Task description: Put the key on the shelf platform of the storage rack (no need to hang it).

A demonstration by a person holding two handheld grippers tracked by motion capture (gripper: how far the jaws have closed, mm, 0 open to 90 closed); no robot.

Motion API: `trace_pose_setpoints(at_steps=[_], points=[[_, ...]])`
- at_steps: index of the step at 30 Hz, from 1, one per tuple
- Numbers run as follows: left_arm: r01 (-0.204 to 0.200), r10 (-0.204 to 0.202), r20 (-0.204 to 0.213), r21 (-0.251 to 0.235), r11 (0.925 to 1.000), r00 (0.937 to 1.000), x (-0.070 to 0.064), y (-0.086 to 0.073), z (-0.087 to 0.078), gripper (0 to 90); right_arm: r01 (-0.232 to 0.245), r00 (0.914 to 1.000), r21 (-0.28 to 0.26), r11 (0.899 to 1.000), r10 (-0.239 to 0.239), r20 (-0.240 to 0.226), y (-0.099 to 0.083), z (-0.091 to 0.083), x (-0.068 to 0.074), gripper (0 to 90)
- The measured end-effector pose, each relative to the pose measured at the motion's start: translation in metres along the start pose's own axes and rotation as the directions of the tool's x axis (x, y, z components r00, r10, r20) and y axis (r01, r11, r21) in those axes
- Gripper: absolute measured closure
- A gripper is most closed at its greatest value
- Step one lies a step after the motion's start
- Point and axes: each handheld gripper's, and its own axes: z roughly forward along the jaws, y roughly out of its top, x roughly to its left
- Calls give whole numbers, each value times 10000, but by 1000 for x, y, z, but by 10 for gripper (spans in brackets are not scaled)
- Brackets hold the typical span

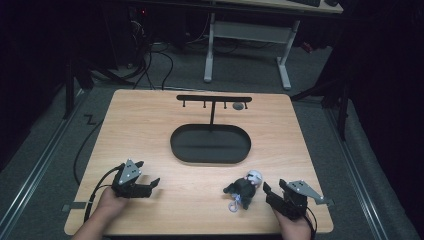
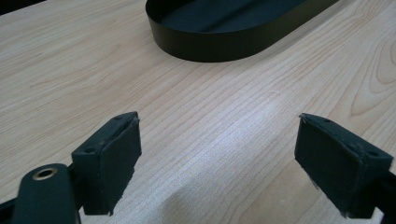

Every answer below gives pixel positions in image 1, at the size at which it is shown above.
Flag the grey tape strip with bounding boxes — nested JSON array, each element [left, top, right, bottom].
[[61, 201, 89, 213]]

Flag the black plush doll keychain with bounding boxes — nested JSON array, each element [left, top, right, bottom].
[[222, 169, 264, 213]]

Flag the black keyboard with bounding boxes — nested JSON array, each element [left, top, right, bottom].
[[288, 0, 322, 8]]

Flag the white-framed desk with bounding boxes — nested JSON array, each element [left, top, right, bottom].
[[203, 0, 344, 91]]

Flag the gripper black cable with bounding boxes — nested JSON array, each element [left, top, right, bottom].
[[83, 164, 125, 223], [303, 205, 318, 240]]

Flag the black floor cable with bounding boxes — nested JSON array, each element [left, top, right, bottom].
[[72, 119, 105, 186]]

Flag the metal floor rail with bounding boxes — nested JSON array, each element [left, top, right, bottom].
[[0, 88, 88, 239], [324, 106, 390, 240]]

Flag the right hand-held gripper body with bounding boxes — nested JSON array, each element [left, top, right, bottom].
[[270, 180, 335, 221]]

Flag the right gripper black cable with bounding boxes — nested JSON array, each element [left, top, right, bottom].
[[303, 205, 318, 240]]

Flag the bundle of black cables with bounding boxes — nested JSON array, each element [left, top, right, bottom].
[[131, 19, 175, 91]]

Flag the person's left hand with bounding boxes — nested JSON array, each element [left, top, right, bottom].
[[95, 186, 130, 218]]

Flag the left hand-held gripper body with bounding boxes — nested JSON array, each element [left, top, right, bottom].
[[111, 159, 152, 200]]

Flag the black computer tower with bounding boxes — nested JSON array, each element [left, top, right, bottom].
[[127, 5, 150, 69]]

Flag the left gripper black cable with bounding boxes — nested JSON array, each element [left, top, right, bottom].
[[83, 164, 125, 223]]

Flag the black key rack with tray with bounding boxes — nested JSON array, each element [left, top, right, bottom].
[[169, 94, 253, 165]]

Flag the black metal stand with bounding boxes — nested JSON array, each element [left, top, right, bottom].
[[62, 56, 96, 120], [290, 59, 351, 142]]

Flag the person's right hand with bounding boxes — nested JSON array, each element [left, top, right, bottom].
[[273, 209, 313, 237]]

